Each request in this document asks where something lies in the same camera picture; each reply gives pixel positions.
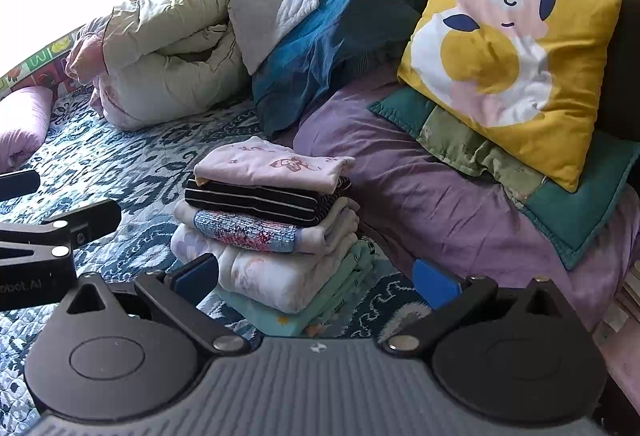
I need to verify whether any pale blue printed garment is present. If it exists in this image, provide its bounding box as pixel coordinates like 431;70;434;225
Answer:
215;289;351;338

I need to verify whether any white floral garment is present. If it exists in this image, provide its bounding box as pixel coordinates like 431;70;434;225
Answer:
170;223;361;314

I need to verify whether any pink pillow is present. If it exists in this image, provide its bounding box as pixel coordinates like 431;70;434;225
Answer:
0;86;53;172

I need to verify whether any blue pillow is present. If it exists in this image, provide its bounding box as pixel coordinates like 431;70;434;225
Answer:
251;0;426;139

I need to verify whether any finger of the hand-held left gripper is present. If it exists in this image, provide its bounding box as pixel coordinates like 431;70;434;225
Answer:
0;169;43;199
0;199;123;265

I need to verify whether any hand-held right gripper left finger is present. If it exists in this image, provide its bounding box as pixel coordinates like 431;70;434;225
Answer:
60;252;252;358

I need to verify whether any mint green garment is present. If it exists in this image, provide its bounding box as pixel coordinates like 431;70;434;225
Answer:
215;239;376;332

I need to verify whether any white pillow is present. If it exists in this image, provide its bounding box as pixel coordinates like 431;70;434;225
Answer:
226;0;321;76

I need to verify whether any colourful alphabet mat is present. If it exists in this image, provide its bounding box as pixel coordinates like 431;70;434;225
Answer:
0;24;88;100

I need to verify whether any white garment with knitted patch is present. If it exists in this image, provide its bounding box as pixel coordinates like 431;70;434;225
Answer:
173;196;361;254

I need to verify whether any cream duvet with pink lining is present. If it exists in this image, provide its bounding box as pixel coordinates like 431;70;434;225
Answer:
65;0;251;129

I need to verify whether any green patchwork pillow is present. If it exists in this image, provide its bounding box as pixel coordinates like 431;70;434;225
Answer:
368;89;640;271

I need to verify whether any yellow cartoon cushion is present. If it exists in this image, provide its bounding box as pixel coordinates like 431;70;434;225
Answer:
397;0;626;193

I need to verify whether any black striped garment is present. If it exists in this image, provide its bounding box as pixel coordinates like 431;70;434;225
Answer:
184;176;352;227

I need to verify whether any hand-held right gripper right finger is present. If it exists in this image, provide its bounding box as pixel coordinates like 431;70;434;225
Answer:
380;257;576;358

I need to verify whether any purple blanket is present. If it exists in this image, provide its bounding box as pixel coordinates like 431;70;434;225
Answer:
292;66;640;332

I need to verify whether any blue patterned bedspread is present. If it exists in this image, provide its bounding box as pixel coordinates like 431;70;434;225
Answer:
0;89;453;417

